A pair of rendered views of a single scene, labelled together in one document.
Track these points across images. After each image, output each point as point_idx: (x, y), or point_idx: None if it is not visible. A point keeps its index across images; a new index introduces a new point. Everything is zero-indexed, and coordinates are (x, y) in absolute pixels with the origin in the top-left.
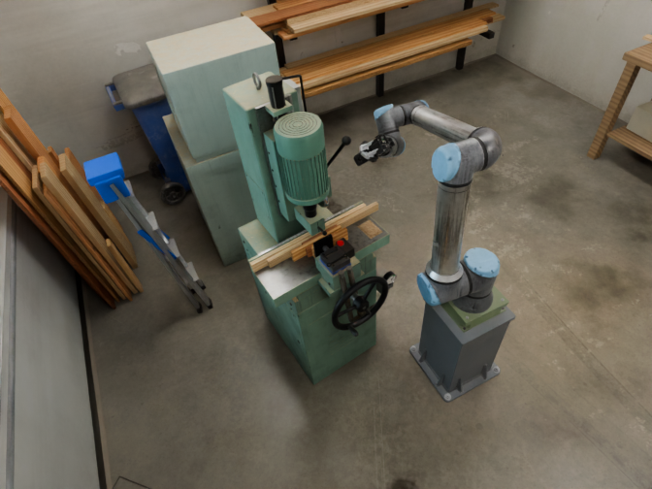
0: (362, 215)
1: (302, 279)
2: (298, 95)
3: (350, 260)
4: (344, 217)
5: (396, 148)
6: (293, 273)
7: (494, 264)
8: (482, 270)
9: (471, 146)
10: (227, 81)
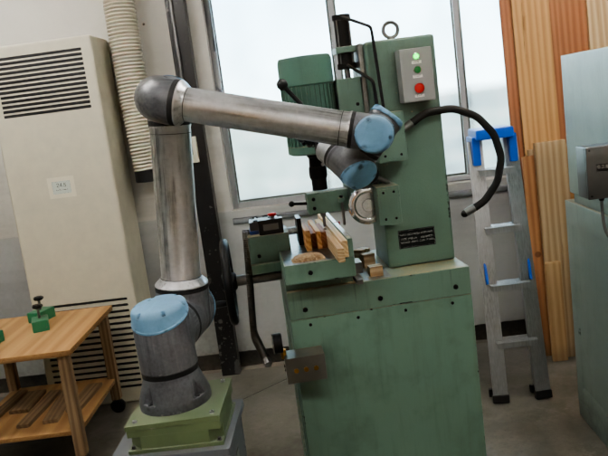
0: (333, 251)
1: None
2: (398, 62)
3: (256, 234)
4: (335, 237)
5: (322, 154)
6: (294, 236)
7: (138, 309)
8: (143, 300)
9: None
10: (592, 90)
